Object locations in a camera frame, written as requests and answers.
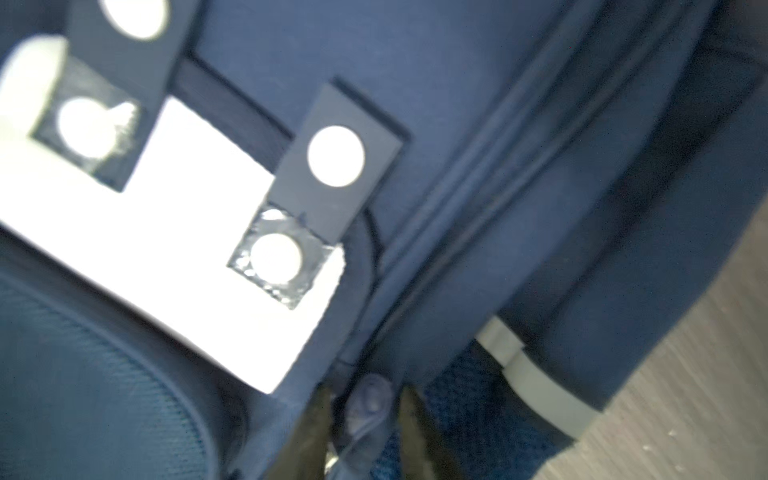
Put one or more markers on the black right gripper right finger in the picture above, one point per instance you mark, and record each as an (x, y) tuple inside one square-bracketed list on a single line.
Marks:
[(424, 454)]

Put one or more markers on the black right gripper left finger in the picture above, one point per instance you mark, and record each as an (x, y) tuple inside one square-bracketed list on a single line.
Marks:
[(303, 456)]

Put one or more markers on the navy blue backpack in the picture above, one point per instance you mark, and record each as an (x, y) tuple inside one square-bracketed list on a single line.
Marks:
[(209, 208)]

